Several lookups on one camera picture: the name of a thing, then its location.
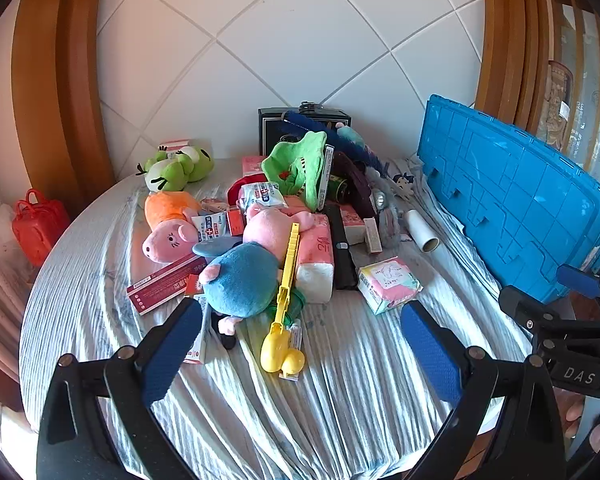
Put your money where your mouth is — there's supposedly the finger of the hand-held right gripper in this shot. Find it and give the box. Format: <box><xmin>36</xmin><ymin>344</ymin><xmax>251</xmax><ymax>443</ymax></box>
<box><xmin>498</xmin><ymin>285</ymin><xmax>600</xmax><ymax>401</ymax></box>
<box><xmin>556</xmin><ymin>264</ymin><xmax>600</xmax><ymax>320</ymax></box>

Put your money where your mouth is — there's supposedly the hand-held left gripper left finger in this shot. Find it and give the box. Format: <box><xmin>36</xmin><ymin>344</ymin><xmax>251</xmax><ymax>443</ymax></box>
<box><xmin>36</xmin><ymin>297</ymin><xmax>203</xmax><ymax>480</ymax></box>

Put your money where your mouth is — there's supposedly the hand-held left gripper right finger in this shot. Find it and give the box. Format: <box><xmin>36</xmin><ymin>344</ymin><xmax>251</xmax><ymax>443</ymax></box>
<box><xmin>400</xmin><ymin>300</ymin><xmax>566</xmax><ymax>480</ymax></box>

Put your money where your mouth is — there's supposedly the blue dressed pig plush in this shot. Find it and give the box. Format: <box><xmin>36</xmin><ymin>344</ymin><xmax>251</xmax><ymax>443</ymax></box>
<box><xmin>192</xmin><ymin>240</ymin><xmax>287</xmax><ymax>337</ymax></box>

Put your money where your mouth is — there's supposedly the blue plastic crate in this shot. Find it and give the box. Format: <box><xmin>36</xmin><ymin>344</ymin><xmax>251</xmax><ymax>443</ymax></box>
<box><xmin>417</xmin><ymin>94</ymin><xmax>600</xmax><ymax>306</ymax></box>

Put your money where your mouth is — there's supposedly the person's right hand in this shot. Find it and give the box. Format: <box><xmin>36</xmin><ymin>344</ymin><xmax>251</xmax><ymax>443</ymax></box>
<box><xmin>555</xmin><ymin>389</ymin><xmax>600</xmax><ymax>461</ymax></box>

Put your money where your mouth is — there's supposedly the white red toothpaste box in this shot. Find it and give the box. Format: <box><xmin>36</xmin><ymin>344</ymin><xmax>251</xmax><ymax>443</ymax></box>
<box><xmin>185</xmin><ymin>294</ymin><xmax>213</xmax><ymax>365</ymax></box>

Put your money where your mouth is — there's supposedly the long red box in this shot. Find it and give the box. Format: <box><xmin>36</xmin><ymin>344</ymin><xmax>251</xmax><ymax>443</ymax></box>
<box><xmin>126</xmin><ymin>254</ymin><xmax>207</xmax><ymax>316</ymax></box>

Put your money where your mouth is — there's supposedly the pastel pad packet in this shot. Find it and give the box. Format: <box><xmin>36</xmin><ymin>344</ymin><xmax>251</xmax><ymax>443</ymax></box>
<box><xmin>357</xmin><ymin>256</ymin><xmax>423</xmax><ymax>315</ymax></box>

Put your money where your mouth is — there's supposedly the yellow duck clamp toy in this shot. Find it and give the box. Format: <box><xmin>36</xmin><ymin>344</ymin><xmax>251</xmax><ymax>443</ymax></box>
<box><xmin>260</xmin><ymin>222</ymin><xmax>306</xmax><ymax>377</ymax></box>

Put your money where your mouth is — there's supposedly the white lint roller tube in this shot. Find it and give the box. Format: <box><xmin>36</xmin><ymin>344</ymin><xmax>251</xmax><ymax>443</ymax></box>
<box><xmin>405</xmin><ymin>209</ymin><xmax>443</xmax><ymax>253</ymax></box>

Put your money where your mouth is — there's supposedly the slim pink box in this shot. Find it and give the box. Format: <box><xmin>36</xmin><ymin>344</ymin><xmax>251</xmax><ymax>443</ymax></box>
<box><xmin>363</xmin><ymin>217</ymin><xmax>383</xmax><ymax>254</ymax></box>

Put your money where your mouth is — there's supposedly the white blue red packet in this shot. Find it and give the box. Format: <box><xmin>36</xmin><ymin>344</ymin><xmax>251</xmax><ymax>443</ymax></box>
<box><xmin>191</xmin><ymin>211</ymin><xmax>229</xmax><ymax>243</ymax></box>

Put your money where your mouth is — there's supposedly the orange dressed pig plush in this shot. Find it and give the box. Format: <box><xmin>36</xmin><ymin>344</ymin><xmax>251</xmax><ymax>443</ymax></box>
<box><xmin>142</xmin><ymin>191</ymin><xmax>206</xmax><ymax>264</ymax></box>

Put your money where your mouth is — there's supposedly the grey plush toy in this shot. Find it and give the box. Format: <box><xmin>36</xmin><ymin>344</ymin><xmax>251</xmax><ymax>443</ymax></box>
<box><xmin>377</xmin><ymin>192</ymin><xmax>403</xmax><ymax>246</ymax></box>

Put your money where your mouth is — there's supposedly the pink tissue pack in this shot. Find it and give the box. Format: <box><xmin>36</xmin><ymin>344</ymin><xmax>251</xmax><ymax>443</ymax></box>
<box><xmin>285</xmin><ymin>212</ymin><xmax>336</xmax><ymax>304</ymax></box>

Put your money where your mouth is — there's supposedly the pink dressed pig plush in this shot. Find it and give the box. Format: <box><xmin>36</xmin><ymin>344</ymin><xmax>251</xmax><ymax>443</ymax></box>
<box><xmin>242</xmin><ymin>207</ymin><xmax>316</xmax><ymax>261</ymax></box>

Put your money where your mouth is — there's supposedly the rolled patterned carpet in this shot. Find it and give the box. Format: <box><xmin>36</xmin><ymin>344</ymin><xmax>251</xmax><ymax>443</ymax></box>
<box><xmin>537</xmin><ymin>60</ymin><xmax>575</xmax><ymax>153</ymax></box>

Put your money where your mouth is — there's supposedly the white doll with blue hair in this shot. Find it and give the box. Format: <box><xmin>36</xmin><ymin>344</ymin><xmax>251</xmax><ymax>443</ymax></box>
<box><xmin>385</xmin><ymin>160</ymin><xmax>426</xmax><ymax>201</ymax></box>

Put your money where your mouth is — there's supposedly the white blue mask packet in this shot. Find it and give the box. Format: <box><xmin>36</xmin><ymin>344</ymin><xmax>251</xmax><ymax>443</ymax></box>
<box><xmin>237</xmin><ymin>182</ymin><xmax>288</xmax><ymax>212</ymax></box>

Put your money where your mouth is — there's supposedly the red plastic carry case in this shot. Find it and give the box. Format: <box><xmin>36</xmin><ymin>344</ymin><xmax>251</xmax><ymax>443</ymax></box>
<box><xmin>11</xmin><ymin>188</ymin><xmax>72</xmax><ymax>268</ymax></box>

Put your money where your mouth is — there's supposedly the dark maroon pouch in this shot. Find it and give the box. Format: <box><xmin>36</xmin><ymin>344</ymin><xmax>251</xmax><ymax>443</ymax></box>
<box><xmin>332</xmin><ymin>152</ymin><xmax>378</xmax><ymax>218</ymax></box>

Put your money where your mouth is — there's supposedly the green frog plush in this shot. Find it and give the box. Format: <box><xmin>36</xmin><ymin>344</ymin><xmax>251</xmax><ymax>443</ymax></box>
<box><xmin>136</xmin><ymin>144</ymin><xmax>215</xmax><ymax>193</ymax></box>

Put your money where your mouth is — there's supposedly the green can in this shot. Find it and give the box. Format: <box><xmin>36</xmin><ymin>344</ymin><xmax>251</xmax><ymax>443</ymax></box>
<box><xmin>329</xmin><ymin>175</ymin><xmax>351</xmax><ymax>204</ymax></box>

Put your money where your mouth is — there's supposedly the frosted glass partition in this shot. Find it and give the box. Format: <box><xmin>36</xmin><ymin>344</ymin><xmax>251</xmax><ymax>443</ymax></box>
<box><xmin>547</xmin><ymin>0</ymin><xmax>600</xmax><ymax>186</ymax></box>

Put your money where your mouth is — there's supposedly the blue feather duster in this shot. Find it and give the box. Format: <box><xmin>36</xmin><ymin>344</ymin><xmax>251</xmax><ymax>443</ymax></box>
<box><xmin>280</xmin><ymin>109</ymin><xmax>387</xmax><ymax>177</ymax></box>

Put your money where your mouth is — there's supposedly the green plush cloth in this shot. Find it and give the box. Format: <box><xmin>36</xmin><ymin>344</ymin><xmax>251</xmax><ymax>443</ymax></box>
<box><xmin>261</xmin><ymin>131</ymin><xmax>328</xmax><ymax>211</ymax></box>

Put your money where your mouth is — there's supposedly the black box with latch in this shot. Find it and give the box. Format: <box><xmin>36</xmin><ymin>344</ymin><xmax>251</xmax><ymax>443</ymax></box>
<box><xmin>258</xmin><ymin>102</ymin><xmax>352</xmax><ymax>158</ymax></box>

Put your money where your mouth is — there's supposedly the wooden door frame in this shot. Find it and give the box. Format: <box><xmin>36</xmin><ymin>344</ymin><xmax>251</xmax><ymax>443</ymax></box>
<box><xmin>10</xmin><ymin>0</ymin><xmax>117</xmax><ymax>207</ymax></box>
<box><xmin>474</xmin><ymin>0</ymin><xmax>552</xmax><ymax>133</ymax></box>

